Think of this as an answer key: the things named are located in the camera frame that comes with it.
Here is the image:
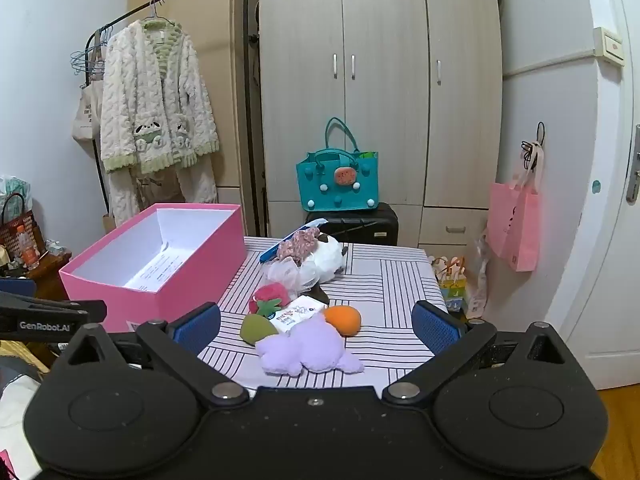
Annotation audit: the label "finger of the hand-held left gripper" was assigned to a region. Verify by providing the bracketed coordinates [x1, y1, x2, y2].
[0, 277, 37, 301]
[0, 292, 107, 338]

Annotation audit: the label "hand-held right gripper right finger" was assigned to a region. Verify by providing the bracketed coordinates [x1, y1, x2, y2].
[382, 300, 588, 408]

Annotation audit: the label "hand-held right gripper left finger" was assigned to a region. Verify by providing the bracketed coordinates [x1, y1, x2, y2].
[52, 301, 251, 408]

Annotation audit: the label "pink cardboard box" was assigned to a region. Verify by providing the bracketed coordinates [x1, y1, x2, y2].
[59, 203, 247, 333]

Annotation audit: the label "green plush toy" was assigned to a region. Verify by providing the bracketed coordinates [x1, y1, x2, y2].
[240, 312, 280, 346]

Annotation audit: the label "pink strawberry plush toy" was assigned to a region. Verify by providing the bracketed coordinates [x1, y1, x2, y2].
[248, 282, 290, 317]

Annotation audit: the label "small white tissue pack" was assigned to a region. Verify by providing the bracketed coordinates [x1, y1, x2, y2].
[267, 294, 326, 333]

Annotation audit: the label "blue wet wipes pack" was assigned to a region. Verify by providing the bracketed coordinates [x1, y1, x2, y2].
[259, 230, 317, 265]

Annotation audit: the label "purple plush toy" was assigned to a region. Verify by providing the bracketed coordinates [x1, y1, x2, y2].
[256, 317, 364, 376]

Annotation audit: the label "white plush toy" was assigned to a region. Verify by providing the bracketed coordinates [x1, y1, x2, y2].
[300, 234, 351, 283]

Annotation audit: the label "pink floral cloth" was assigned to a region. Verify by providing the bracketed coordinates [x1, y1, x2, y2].
[276, 227, 321, 263]

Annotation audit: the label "wooden nightstand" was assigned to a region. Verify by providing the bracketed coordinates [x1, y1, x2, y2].
[0, 252, 73, 301]

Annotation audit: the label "orange drink bottle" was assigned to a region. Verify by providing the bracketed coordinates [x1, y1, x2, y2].
[15, 225, 41, 270]

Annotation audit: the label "colourful gift bag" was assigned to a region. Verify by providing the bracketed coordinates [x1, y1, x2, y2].
[432, 255, 471, 312]

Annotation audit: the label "woven basket bag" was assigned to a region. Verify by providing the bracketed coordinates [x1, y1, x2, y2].
[0, 192, 41, 261]

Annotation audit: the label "clear plastic bag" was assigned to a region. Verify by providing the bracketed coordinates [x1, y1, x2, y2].
[467, 232, 489, 319]

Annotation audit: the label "printed bed blanket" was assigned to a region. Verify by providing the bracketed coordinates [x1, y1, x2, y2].
[0, 340, 53, 480]

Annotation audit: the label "white plastic bag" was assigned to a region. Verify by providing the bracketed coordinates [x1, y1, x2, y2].
[0, 175, 33, 211]

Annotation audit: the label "black suitcase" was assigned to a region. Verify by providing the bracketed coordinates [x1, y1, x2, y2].
[305, 202, 399, 247]

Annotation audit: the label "pink shopping bag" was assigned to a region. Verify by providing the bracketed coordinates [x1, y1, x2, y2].
[487, 167, 542, 273]

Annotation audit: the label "teal handbag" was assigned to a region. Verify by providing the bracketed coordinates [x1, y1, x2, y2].
[296, 117, 382, 213]

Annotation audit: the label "canvas tote bag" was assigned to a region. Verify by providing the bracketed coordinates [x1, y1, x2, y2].
[72, 80, 104, 159]

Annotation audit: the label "white door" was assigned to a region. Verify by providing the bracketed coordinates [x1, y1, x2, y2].
[500, 0, 640, 391]

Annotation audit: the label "beige wardrobe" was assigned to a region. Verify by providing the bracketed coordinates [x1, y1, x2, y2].
[257, 0, 503, 248]

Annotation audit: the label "cream fleece robe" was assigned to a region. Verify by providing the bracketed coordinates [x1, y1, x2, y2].
[95, 19, 221, 228]

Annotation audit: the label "tall beige cabinet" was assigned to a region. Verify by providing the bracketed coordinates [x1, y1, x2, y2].
[127, 0, 261, 233]

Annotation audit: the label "black clothes rack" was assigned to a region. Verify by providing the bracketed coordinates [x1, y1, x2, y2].
[85, 0, 262, 237]

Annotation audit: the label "door hook with hair ties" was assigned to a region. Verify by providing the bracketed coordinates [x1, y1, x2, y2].
[521, 121, 547, 173]

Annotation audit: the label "wire clothes hangers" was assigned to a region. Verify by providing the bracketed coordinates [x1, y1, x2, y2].
[70, 27, 110, 79]

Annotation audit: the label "metal door handle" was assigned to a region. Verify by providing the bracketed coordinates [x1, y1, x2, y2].
[626, 125, 640, 206]

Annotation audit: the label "white wall switch box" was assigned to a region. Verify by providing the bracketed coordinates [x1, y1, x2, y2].
[593, 26, 626, 66]

